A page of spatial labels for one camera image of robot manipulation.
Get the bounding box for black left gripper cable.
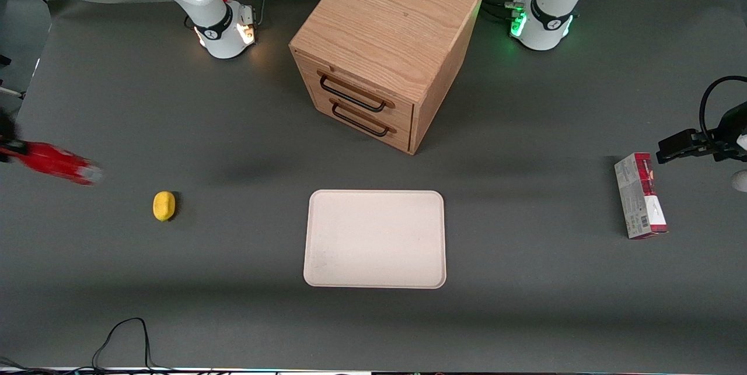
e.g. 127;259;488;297
699;75;747;142

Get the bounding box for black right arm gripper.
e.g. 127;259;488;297
0;108;16;151

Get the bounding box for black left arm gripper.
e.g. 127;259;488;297
657;101;747;164

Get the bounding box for wooden drawer cabinet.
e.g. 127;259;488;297
288;0;484;156

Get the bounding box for thin black looped cable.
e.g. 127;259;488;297
92;317;153;371

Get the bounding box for grey and red carton box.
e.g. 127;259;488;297
613;152;668;240

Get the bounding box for yellow lemon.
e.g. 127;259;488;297
152;191;176;223

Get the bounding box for black metal drawer handle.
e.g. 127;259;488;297
317;71;396;114
331;101;397;138

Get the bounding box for white rectangular tray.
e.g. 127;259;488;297
303;189;448;290

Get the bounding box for red coke bottle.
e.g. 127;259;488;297
0;141;105;185

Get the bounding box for wooden drawer front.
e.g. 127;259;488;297
294;50;417;132
312;92;416;155

